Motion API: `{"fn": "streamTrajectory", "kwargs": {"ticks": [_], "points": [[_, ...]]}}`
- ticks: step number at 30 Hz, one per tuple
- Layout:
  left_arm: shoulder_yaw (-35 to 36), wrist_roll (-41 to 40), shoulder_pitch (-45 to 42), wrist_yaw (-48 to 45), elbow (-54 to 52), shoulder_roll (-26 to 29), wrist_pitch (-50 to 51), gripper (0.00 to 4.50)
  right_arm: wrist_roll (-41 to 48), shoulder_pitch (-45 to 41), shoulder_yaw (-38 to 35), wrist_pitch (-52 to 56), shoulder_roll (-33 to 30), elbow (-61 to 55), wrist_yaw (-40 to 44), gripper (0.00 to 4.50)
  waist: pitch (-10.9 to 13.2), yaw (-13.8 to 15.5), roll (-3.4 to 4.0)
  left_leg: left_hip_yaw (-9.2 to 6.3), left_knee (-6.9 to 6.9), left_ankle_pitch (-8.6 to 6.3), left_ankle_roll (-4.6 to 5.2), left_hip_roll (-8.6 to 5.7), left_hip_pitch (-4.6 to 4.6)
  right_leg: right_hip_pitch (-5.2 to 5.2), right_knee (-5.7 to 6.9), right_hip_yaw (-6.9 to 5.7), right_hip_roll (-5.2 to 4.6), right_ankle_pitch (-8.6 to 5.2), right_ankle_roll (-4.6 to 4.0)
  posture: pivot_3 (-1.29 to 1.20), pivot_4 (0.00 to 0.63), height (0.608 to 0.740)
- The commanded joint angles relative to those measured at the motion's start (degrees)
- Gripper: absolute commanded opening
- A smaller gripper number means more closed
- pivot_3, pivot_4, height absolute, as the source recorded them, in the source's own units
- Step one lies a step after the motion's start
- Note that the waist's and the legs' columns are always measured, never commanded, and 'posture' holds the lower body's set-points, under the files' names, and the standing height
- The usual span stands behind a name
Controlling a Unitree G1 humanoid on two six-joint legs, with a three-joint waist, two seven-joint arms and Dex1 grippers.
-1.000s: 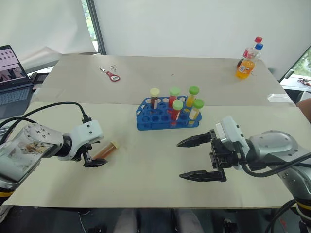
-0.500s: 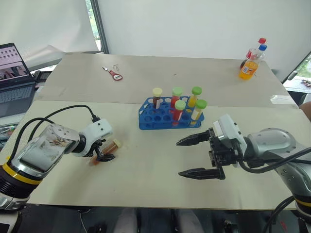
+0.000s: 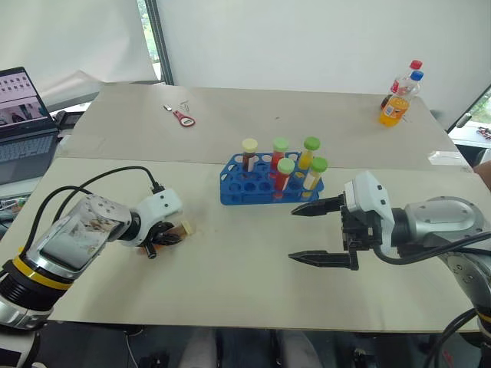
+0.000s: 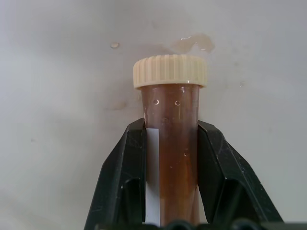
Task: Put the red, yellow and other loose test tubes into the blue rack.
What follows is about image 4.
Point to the brown test tube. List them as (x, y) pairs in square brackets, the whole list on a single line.
[(171, 134)]

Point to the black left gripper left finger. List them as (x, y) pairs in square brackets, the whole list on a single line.
[(117, 177)]

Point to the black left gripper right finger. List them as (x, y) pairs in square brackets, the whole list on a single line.
[(230, 177)]

